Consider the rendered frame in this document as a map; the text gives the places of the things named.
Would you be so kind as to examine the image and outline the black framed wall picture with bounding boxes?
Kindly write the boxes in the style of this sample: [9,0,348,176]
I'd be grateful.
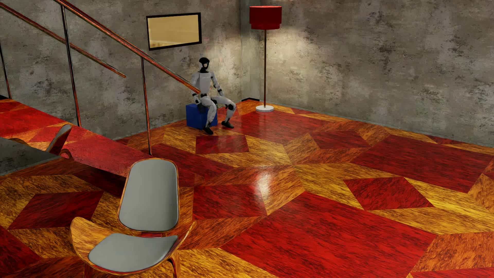
[146,12,202,51]

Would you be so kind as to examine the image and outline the wooden stair handrail metal posts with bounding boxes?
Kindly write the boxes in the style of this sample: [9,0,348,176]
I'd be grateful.
[0,0,201,156]

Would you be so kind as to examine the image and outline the wooden chair grey cushions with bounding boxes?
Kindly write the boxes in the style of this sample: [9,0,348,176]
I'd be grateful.
[69,158,197,278]
[8,124,74,160]

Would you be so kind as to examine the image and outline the white humanoid robot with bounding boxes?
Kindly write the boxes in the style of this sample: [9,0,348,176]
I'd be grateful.
[191,57,237,135]

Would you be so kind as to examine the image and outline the dark blue box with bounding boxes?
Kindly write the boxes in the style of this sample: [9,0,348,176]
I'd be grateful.
[186,103,218,130]

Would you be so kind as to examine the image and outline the red shade floor lamp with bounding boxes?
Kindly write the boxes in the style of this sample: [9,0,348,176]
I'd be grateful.
[249,5,283,113]

